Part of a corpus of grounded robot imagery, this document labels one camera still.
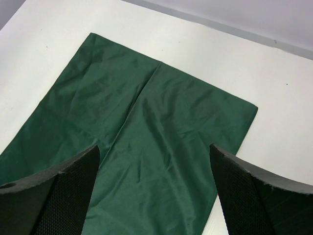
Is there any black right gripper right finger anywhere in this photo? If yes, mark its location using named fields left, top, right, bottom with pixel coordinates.
left=210, top=144, right=313, bottom=235

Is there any dark green cloth napkin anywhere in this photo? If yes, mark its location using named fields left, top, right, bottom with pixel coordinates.
left=0, top=33, right=258, bottom=235

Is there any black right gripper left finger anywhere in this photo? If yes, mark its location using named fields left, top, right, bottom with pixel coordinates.
left=0, top=145, right=100, bottom=235

